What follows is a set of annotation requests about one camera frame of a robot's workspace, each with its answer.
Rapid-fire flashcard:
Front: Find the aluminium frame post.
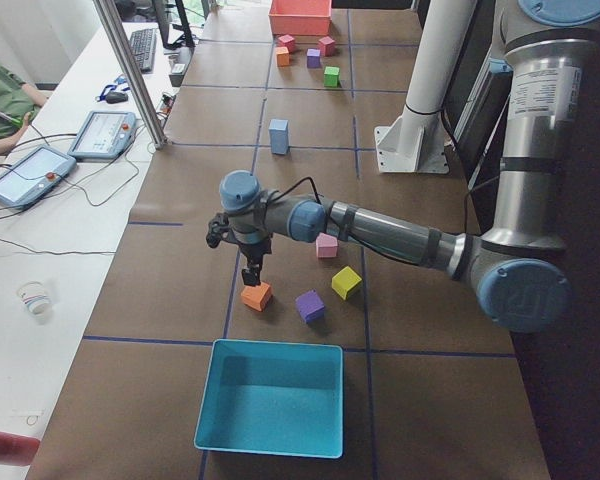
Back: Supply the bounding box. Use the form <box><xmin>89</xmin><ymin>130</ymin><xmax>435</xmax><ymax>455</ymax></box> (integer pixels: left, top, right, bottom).
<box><xmin>93</xmin><ymin>0</ymin><xmax>167</xmax><ymax>150</ymax></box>

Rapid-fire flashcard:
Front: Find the teal plastic bin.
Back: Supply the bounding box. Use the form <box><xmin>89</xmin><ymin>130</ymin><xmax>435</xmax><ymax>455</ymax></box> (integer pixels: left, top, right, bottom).
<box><xmin>194</xmin><ymin>339</ymin><xmax>344</xmax><ymax>459</ymax></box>

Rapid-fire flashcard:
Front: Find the far teach pendant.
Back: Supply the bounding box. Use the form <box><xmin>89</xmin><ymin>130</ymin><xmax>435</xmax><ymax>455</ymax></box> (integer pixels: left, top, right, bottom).
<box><xmin>67</xmin><ymin>111</ymin><xmax>137</xmax><ymax>162</ymax></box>

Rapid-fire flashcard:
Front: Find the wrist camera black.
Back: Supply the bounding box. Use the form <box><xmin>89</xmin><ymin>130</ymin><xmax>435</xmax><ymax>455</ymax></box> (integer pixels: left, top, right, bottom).
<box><xmin>205</xmin><ymin>213</ymin><xmax>231</xmax><ymax>249</ymax></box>

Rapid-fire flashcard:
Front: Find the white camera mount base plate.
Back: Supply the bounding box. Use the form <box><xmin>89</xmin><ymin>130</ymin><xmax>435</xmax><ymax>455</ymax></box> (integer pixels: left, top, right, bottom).
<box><xmin>374</xmin><ymin>113</ymin><xmax>449</xmax><ymax>175</ymax></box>

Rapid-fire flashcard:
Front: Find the orange foam block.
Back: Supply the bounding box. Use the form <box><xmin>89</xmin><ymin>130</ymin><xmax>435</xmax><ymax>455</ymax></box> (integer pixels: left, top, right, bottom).
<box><xmin>275</xmin><ymin>46</ymin><xmax>291</xmax><ymax>67</ymax></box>
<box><xmin>240</xmin><ymin>282</ymin><xmax>272</xmax><ymax>312</ymax></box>

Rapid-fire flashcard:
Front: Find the orange foam block left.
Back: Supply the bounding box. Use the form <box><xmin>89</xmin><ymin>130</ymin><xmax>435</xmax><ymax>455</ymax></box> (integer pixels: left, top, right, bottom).
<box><xmin>240</xmin><ymin>282</ymin><xmax>272</xmax><ymax>312</ymax></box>

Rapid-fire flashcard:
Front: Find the teach pendant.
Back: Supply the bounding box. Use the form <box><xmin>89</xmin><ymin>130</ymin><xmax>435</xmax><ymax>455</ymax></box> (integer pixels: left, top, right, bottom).
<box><xmin>67</xmin><ymin>111</ymin><xmax>137</xmax><ymax>162</ymax></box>
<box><xmin>0</xmin><ymin>145</ymin><xmax>77</xmax><ymax>210</ymax></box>

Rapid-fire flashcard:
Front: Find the black keyboard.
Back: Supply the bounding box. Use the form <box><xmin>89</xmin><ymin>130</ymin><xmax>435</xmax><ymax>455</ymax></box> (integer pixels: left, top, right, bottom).
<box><xmin>129</xmin><ymin>29</ymin><xmax>157</xmax><ymax>74</ymax></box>

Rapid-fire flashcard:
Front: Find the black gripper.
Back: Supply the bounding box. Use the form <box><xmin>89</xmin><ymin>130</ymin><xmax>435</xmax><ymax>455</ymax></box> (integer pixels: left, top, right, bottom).
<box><xmin>239</xmin><ymin>238</ymin><xmax>272</xmax><ymax>287</ymax></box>

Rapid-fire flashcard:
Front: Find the red foam block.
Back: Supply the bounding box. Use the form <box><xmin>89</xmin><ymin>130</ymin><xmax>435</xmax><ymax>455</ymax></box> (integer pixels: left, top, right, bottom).
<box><xmin>317</xmin><ymin>36</ymin><xmax>336</xmax><ymax>57</ymax></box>
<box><xmin>276</xmin><ymin>34</ymin><xmax>296</xmax><ymax>53</ymax></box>

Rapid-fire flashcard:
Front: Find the purple foam block right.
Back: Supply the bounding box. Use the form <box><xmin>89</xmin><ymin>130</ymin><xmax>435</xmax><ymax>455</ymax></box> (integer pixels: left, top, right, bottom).
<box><xmin>306</xmin><ymin>48</ymin><xmax>321</xmax><ymax>69</ymax></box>

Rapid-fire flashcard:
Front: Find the person in green shirt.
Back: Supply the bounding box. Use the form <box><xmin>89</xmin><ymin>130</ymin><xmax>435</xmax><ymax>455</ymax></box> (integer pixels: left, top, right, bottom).
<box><xmin>0</xmin><ymin>65</ymin><xmax>48</xmax><ymax>157</ymax></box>

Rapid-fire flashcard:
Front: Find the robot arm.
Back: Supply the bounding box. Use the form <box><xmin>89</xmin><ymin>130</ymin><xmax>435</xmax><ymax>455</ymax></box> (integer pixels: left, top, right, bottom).
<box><xmin>206</xmin><ymin>1</ymin><xmax>600</xmax><ymax>333</ymax></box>

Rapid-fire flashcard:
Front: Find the red foam block upper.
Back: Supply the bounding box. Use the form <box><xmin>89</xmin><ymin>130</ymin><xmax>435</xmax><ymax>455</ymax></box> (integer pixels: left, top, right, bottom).
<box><xmin>276</xmin><ymin>34</ymin><xmax>296</xmax><ymax>53</ymax></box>

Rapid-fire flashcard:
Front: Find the red plastic bin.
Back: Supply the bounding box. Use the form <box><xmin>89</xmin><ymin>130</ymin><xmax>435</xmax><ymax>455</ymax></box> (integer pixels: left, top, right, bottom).
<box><xmin>269</xmin><ymin>0</ymin><xmax>332</xmax><ymax>36</ymax></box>

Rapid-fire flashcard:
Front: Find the yellow foam block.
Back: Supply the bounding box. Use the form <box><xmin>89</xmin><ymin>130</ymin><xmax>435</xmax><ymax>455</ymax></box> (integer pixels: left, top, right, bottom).
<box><xmin>331</xmin><ymin>266</ymin><xmax>362</xmax><ymax>301</ymax></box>

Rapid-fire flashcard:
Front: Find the pink foam block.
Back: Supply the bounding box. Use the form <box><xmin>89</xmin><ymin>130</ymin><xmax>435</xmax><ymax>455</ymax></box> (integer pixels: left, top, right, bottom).
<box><xmin>315</xmin><ymin>233</ymin><xmax>339</xmax><ymax>259</ymax></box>

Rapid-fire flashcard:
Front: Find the red foam block lower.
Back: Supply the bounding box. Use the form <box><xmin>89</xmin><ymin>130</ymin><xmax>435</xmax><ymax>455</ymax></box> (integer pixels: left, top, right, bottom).
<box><xmin>317</xmin><ymin>36</ymin><xmax>336</xmax><ymax>57</ymax></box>

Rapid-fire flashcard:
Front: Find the paper cup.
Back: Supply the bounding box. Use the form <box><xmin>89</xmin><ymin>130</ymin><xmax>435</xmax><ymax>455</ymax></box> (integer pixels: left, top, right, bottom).
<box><xmin>16</xmin><ymin>281</ymin><xmax>51</xmax><ymax>316</ymax></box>

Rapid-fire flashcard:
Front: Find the orange foam block right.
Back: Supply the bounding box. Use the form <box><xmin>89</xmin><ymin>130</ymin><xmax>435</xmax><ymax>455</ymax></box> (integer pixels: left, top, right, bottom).
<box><xmin>275</xmin><ymin>46</ymin><xmax>291</xmax><ymax>67</ymax></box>

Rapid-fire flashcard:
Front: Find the green foam block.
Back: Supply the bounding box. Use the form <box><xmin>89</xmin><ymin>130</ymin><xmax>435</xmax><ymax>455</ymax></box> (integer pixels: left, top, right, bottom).
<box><xmin>323</xmin><ymin>66</ymin><xmax>340</xmax><ymax>88</ymax></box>

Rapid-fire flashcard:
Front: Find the purple foam block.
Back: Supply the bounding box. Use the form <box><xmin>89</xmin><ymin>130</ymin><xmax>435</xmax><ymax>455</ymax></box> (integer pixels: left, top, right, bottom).
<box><xmin>306</xmin><ymin>48</ymin><xmax>321</xmax><ymax>69</ymax></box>
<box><xmin>295</xmin><ymin>290</ymin><xmax>325</xmax><ymax>323</ymax></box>

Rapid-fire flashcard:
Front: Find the brown paper table cover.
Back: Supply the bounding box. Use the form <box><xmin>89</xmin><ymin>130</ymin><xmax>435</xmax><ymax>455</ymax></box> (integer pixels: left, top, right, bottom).
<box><xmin>28</xmin><ymin>7</ymin><xmax>549</xmax><ymax>479</ymax></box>

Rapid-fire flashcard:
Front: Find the purple foam block left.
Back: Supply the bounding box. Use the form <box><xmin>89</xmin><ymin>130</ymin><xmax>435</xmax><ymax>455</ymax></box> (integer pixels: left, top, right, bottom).
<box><xmin>295</xmin><ymin>290</ymin><xmax>325</xmax><ymax>323</ymax></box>

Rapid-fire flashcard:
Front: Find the blue foam block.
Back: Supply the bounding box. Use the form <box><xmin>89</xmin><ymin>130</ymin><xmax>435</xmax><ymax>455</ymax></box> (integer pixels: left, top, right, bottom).
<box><xmin>269</xmin><ymin>118</ymin><xmax>289</xmax><ymax>145</ymax></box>
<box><xmin>270</xmin><ymin>137</ymin><xmax>289</xmax><ymax>155</ymax></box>

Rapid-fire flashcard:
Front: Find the near teach pendant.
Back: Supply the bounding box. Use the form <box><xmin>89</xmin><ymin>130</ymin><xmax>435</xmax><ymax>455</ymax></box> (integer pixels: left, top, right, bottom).
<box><xmin>0</xmin><ymin>145</ymin><xmax>77</xmax><ymax>210</ymax></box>

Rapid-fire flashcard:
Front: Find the red object at edge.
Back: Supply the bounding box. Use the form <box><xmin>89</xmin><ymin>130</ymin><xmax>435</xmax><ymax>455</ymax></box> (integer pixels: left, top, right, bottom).
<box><xmin>0</xmin><ymin>431</ymin><xmax>40</xmax><ymax>466</ymax></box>

